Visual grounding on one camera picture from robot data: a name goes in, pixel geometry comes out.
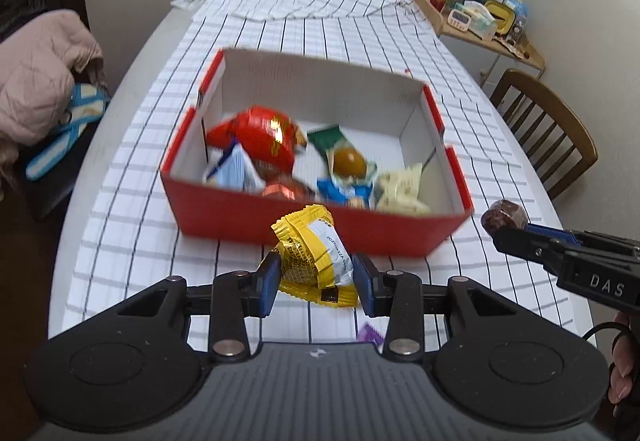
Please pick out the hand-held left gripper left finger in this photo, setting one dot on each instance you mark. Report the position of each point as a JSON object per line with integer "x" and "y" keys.
{"x": 270, "y": 283}

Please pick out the dark blue white packet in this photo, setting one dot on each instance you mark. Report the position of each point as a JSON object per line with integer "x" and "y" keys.
{"x": 212, "y": 166}

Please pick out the wooden chair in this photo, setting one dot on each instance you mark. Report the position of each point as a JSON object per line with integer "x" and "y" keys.
{"x": 580, "y": 141}

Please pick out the cream white snack packet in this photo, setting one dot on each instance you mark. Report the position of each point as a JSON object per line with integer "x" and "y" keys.
{"x": 400, "y": 188}

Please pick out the white kitchen timer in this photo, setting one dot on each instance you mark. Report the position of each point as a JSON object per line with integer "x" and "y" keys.
{"x": 459, "y": 18}

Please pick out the person's right hand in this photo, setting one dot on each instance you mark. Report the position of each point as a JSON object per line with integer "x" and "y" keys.
{"x": 624, "y": 371}

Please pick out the light blue cracker packet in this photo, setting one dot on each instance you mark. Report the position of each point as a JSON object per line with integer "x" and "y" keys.
{"x": 242, "y": 173}

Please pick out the yellow case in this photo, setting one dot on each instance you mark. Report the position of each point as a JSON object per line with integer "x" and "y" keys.
{"x": 500, "y": 18}

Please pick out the yellow snack packet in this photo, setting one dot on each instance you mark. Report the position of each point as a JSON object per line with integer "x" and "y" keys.
{"x": 310, "y": 251}

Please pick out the blue striped cloth bag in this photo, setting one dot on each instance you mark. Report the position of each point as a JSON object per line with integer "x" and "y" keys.
{"x": 50, "y": 156}

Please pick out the purple wrapped candy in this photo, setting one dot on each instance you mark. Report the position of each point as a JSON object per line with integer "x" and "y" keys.
{"x": 368, "y": 333}

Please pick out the green snack packet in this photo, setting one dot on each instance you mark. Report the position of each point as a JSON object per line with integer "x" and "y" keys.
{"x": 325, "y": 138}

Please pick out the red cardboard box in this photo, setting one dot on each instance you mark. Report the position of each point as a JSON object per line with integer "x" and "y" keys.
{"x": 300, "y": 226}

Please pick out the pink padded jacket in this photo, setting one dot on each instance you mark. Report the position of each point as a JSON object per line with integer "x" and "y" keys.
{"x": 40, "y": 71}

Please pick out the wooden shelf tray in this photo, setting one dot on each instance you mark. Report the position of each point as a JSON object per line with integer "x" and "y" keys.
{"x": 425, "y": 6}

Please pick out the red chip bag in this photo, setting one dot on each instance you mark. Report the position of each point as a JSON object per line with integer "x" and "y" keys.
{"x": 260, "y": 131}

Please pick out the blue cartoon cookie packet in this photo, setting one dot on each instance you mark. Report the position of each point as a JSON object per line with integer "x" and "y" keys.
{"x": 335, "y": 191}

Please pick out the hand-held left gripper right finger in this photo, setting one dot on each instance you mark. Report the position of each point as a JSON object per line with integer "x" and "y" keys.
{"x": 367, "y": 283}

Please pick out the teal tissue pack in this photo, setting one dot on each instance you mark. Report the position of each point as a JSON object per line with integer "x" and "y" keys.
{"x": 477, "y": 18}

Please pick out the white checked tablecloth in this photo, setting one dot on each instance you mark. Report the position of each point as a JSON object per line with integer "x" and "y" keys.
{"x": 150, "y": 246}

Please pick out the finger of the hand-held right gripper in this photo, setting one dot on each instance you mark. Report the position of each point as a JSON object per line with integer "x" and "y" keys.
{"x": 525, "y": 248}
{"x": 550, "y": 232}

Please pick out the dark brown cake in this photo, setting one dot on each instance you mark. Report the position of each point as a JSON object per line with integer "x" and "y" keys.
{"x": 502, "y": 216}

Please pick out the small brown snack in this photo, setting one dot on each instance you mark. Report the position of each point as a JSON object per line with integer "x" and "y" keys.
{"x": 285, "y": 191}

